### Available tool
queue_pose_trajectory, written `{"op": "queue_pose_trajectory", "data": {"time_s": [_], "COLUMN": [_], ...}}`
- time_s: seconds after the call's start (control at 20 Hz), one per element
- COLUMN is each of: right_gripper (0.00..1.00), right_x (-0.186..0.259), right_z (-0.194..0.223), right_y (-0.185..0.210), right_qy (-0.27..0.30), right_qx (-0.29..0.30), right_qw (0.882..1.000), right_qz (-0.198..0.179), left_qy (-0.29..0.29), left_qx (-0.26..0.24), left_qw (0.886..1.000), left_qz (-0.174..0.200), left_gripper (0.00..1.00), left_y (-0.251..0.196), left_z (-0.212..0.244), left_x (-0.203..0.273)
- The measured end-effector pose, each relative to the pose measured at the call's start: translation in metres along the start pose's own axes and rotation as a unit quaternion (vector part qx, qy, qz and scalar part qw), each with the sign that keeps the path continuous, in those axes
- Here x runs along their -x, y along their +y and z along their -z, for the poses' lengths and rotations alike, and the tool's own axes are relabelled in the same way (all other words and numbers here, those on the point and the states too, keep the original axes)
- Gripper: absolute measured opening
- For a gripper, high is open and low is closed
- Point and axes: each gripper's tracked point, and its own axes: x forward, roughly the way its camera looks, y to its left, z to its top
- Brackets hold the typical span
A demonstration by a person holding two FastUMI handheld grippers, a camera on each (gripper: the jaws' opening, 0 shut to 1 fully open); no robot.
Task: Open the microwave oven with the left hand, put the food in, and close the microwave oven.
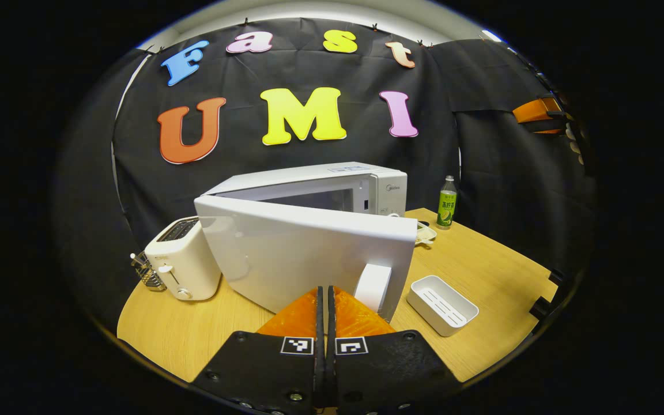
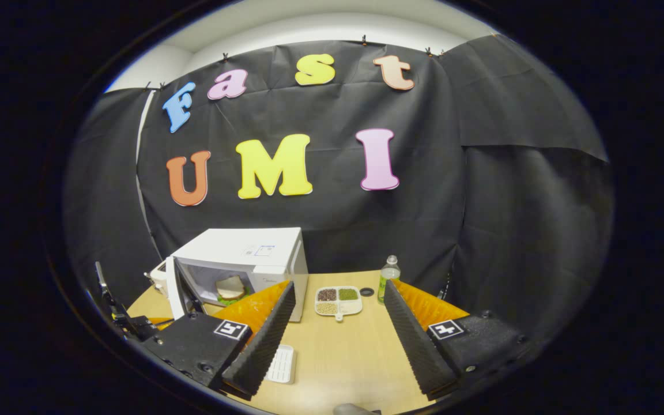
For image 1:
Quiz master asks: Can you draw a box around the small wire basket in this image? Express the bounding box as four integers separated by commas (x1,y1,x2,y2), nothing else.
130,252,167,292

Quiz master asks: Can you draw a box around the white rectangular tray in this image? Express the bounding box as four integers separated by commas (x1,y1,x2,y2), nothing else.
406,275,480,337

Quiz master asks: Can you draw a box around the white microwave oven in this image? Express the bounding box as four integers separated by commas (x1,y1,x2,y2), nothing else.
194,161,419,322

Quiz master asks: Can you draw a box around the white toaster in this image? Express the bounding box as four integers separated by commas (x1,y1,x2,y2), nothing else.
144,216,222,301

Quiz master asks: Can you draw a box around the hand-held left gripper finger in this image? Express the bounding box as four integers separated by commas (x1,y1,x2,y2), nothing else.
191,285,326,413
326,285,463,413

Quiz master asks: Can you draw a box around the green label drink bottle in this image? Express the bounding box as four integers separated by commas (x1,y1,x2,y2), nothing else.
436,175,458,230

